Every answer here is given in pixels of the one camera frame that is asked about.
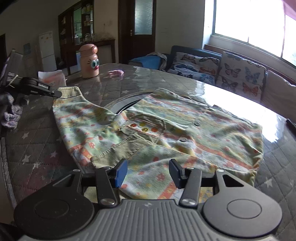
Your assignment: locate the black remote control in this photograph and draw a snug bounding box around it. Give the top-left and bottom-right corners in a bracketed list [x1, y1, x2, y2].
[286, 118, 296, 128]

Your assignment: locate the knitted purple grey cloth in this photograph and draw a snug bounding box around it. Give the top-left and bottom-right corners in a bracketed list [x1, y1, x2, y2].
[1, 93, 23, 129]

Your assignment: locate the blue sofa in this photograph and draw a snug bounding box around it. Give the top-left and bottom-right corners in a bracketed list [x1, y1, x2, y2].
[128, 45, 296, 112]

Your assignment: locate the upright butterfly cushion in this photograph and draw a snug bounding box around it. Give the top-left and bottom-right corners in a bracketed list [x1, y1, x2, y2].
[215, 52, 267, 103]

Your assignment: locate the grey cloth on sofa arm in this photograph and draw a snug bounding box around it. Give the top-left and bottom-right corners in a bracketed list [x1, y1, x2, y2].
[147, 52, 168, 71]

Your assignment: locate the white plastic bag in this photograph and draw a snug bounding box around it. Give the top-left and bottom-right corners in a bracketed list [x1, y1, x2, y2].
[38, 70, 66, 88]

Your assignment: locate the dark wooden cabinet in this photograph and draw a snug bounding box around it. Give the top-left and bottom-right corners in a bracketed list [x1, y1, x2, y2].
[58, 1, 116, 75]

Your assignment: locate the dark wooden door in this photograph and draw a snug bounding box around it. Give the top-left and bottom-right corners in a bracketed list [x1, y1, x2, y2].
[118, 0, 156, 64]

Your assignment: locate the window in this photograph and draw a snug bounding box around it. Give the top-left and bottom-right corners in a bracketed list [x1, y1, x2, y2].
[210, 1, 295, 66]

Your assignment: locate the white refrigerator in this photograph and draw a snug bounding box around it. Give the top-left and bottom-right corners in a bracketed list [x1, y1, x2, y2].
[39, 31, 57, 72]

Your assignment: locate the small pink cloth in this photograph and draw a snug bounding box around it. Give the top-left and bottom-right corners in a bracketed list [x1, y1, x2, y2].
[107, 70, 124, 78]

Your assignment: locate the pink cartoon face bottle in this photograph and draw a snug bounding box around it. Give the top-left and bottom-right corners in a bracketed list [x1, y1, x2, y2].
[79, 44, 99, 79]

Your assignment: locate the lying butterfly cushion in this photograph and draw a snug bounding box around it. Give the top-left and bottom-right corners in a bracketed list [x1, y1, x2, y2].
[167, 52, 220, 85]

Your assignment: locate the green patterned child's garment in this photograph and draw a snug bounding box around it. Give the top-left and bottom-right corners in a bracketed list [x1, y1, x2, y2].
[53, 86, 263, 199]

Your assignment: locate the plain beige cushion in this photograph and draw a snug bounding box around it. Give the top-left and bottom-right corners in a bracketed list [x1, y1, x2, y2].
[260, 70, 296, 123]

